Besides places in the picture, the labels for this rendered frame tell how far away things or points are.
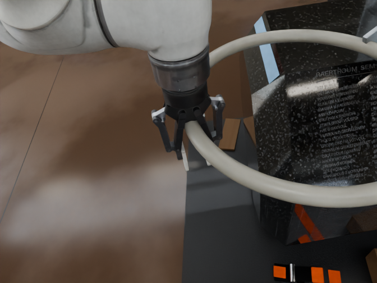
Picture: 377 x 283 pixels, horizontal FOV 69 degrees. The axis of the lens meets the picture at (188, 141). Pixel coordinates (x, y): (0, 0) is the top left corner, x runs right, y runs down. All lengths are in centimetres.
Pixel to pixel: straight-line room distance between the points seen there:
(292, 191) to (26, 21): 39
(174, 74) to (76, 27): 13
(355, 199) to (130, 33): 37
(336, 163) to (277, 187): 44
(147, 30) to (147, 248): 128
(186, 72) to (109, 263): 129
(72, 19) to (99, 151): 166
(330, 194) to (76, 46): 39
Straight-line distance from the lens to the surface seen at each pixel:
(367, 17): 105
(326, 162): 83
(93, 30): 38
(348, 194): 44
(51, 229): 183
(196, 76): 41
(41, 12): 36
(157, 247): 150
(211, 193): 154
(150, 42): 37
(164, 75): 41
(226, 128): 179
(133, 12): 35
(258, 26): 106
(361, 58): 87
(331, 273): 142
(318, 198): 43
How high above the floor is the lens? 136
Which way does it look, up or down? 49 degrees down
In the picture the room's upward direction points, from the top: 17 degrees counter-clockwise
